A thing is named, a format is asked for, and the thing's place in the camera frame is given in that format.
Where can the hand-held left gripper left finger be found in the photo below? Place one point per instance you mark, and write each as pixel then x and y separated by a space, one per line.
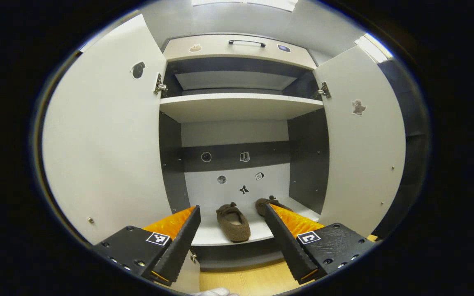
pixel 179 246

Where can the white fabric object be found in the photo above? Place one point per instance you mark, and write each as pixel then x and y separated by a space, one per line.
pixel 214 292

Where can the white cabinet door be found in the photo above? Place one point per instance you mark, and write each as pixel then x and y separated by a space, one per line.
pixel 105 144
pixel 364 156

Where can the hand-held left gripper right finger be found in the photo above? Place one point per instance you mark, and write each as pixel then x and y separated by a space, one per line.
pixel 286 246

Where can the white cabinet drawer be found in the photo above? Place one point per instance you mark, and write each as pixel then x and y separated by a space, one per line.
pixel 220 51

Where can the brown fuzzy shoe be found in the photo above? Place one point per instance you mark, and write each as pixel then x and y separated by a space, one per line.
pixel 233 224
pixel 263 203

